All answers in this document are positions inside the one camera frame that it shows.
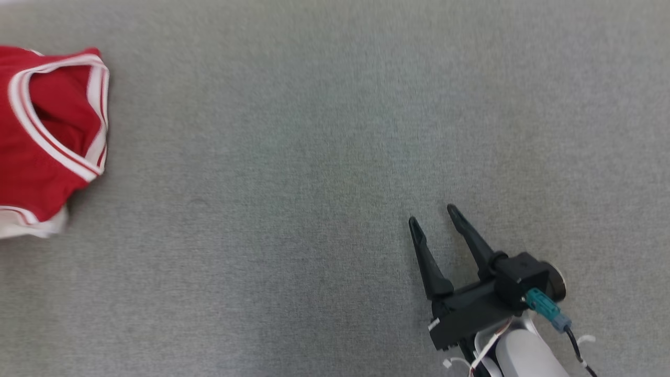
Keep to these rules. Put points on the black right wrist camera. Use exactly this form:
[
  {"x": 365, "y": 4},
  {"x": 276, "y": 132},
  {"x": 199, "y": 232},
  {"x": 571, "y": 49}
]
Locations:
[{"x": 523, "y": 275}]

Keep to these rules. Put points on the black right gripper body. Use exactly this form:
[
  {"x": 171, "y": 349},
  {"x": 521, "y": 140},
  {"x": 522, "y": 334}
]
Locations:
[{"x": 471, "y": 314}]

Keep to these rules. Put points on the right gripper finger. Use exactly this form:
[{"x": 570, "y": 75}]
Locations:
[
  {"x": 479, "y": 248},
  {"x": 432, "y": 272}
]

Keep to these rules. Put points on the red white striped jersey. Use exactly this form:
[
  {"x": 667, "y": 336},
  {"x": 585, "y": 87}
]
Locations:
[{"x": 31, "y": 167}]

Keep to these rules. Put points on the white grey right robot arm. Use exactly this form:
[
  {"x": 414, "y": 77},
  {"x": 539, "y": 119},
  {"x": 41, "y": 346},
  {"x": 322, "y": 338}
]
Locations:
[{"x": 528, "y": 356}]

